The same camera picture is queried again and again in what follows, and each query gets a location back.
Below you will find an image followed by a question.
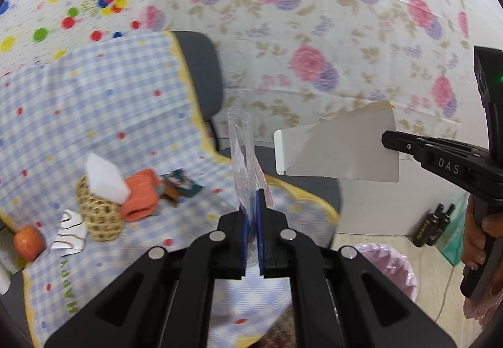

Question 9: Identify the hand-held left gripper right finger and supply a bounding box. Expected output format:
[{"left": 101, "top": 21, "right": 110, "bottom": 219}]
[{"left": 255, "top": 188, "right": 460, "bottom": 348}]

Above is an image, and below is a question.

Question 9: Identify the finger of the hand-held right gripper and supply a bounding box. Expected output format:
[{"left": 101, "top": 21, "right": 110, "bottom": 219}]
[{"left": 382, "top": 130, "right": 426, "bottom": 165}]

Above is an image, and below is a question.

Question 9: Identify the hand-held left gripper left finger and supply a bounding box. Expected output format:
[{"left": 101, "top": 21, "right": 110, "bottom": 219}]
[{"left": 44, "top": 211, "right": 250, "bottom": 348}]

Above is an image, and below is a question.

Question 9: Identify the cardboard box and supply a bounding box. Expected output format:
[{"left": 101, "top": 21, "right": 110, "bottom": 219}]
[{"left": 274, "top": 100, "right": 400, "bottom": 184}]

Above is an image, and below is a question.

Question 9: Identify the teal printed packet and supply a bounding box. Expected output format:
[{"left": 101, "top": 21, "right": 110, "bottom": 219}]
[{"left": 159, "top": 171, "right": 205, "bottom": 207}]

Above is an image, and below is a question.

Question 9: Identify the clear plastic wrapper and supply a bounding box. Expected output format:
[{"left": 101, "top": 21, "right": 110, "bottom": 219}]
[{"left": 227, "top": 108, "right": 276, "bottom": 266}]

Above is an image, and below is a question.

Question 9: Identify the orange cloth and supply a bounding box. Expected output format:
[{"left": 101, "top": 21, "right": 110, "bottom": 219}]
[{"left": 119, "top": 169, "right": 163, "bottom": 223}]

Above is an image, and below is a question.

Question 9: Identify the trash bin with pink bag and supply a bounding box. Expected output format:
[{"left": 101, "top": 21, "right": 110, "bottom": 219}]
[{"left": 354, "top": 243, "right": 418, "bottom": 303}]

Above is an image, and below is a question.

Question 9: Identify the white striped wrapper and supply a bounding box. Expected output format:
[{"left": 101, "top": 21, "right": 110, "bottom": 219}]
[{"left": 51, "top": 208, "right": 88, "bottom": 254}]

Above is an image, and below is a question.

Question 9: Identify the person's right hand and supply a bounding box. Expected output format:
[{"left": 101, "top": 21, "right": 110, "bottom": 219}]
[{"left": 462, "top": 194, "right": 503, "bottom": 272}]

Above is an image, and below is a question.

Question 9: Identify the dark glass bottle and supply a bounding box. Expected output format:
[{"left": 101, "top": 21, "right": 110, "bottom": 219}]
[
  {"left": 434, "top": 203, "right": 456, "bottom": 243},
  {"left": 412, "top": 203, "right": 444, "bottom": 248}
]

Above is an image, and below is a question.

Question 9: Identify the green plastic bag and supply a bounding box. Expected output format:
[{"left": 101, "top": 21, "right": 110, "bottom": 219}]
[{"left": 440, "top": 194, "right": 470, "bottom": 266}]

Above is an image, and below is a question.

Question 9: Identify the floral print sheet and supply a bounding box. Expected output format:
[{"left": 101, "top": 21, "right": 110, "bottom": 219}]
[{"left": 143, "top": 0, "right": 478, "bottom": 160}]

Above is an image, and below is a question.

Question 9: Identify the grey office chair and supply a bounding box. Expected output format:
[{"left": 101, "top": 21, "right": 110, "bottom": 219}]
[{"left": 0, "top": 30, "right": 343, "bottom": 333}]

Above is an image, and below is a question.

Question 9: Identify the blue checked cloth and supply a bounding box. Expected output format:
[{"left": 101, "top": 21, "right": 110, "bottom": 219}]
[{"left": 0, "top": 31, "right": 340, "bottom": 348}]

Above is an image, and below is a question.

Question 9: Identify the red apple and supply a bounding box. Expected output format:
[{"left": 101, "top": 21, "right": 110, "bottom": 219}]
[{"left": 14, "top": 225, "right": 47, "bottom": 263}]

